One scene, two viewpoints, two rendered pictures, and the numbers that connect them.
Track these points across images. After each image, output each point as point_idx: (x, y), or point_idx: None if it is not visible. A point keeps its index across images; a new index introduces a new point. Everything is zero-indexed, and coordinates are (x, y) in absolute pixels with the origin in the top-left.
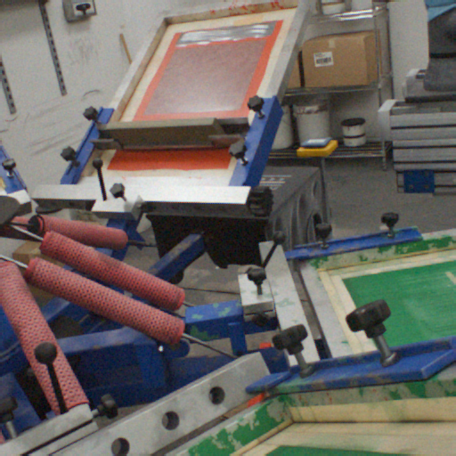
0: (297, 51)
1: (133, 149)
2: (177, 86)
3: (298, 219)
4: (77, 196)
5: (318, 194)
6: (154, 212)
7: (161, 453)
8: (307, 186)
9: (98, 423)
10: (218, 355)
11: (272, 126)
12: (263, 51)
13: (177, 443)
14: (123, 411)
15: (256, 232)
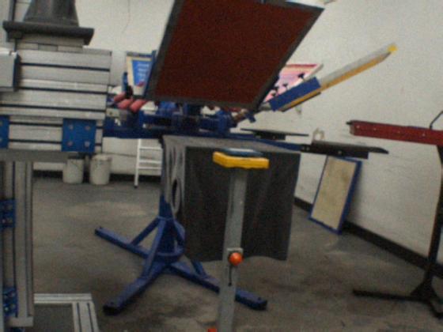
0: (165, 26)
1: (239, 87)
2: (246, 54)
3: (173, 167)
4: None
5: (183, 170)
6: (251, 141)
7: (244, 312)
8: (177, 148)
9: (308, 313)
10: (117, 129)
11: (149, 68)
12: (196, 27)
13: (243, 318)
14: (307, 321)
15: (255, 220)
